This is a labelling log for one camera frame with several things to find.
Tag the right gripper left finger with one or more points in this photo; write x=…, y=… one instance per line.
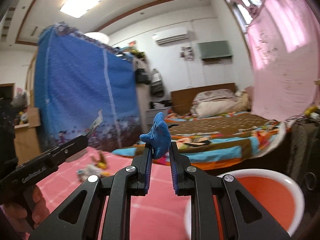
x=100, y=207

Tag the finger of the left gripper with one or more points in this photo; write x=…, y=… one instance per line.
x=68, y=151

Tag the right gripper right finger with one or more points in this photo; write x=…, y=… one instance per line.
x=221, y=207

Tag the white printed plastic bag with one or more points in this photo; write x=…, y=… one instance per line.
x=90, y=169

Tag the white toothpaste tube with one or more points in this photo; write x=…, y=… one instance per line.
x=95, y=124

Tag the blue trash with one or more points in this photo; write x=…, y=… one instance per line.
x=158, y=137

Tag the orange white trash bin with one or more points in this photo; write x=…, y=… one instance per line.
x=277, y=193

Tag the left hand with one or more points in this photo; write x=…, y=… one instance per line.
x=24, y=216

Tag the wooden desk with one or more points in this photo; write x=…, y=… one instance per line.
x=26, y=142

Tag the blue fabric wardrobe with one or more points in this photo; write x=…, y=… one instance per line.
x=78, y=79

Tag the pink checked bedsheet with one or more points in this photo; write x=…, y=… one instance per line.
x=158, y=215

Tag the colourful patterned bed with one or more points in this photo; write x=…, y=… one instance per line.
x=225, y=140

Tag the hanging black bag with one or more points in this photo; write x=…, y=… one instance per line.
x=141, y=76

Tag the hanging grey bag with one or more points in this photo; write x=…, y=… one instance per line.
x=156, y=85

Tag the white round lamp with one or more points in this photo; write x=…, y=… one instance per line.
x=101, y=37

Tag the beige folded quilt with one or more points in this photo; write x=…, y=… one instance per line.
x=215, y=102

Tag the wooden headboard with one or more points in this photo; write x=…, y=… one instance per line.
x=182, y=100

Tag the white air conditioner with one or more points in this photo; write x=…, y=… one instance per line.
x=169, y=36

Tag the pink window curtain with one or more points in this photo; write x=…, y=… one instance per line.
x=283, y=39

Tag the green wall box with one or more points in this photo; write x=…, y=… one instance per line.
x=215, y=50

